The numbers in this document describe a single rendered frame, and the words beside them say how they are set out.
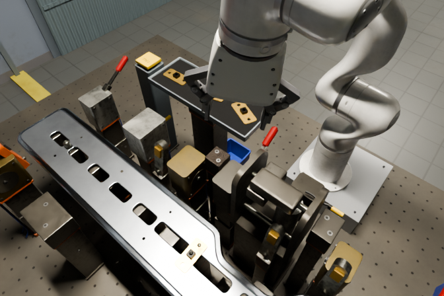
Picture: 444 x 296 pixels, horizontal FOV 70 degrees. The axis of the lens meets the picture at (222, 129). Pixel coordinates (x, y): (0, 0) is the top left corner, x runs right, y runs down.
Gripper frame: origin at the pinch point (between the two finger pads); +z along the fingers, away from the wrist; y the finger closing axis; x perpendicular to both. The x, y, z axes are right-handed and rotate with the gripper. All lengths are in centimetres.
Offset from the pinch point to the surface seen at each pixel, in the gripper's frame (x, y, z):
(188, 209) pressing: 1.1, 7.4, 42.0
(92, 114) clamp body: -27, 46, 46
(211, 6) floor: -284, 43, 169
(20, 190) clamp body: 0, 60, 54
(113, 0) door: -232, 131, 146
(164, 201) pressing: -0.4, 14.4, 43.2
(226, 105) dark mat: -25.2, 2.4, 27.8
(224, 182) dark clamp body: -4.6, -0.7, 33.9
